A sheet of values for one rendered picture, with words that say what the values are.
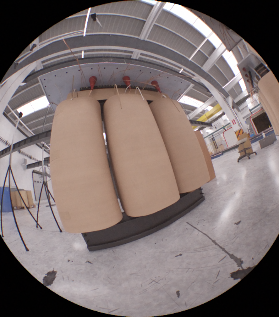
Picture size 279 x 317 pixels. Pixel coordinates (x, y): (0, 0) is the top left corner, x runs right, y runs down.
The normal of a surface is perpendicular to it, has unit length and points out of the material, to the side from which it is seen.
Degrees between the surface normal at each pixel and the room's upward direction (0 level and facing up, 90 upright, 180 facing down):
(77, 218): 90
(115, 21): 174
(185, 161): 90
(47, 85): 180
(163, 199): 90
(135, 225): 90
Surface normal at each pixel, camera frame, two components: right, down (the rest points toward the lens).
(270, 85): -0.91, 0.18
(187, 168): -0.29, -0.11
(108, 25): 0.29, 0.91
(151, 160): 0.31, -0.27
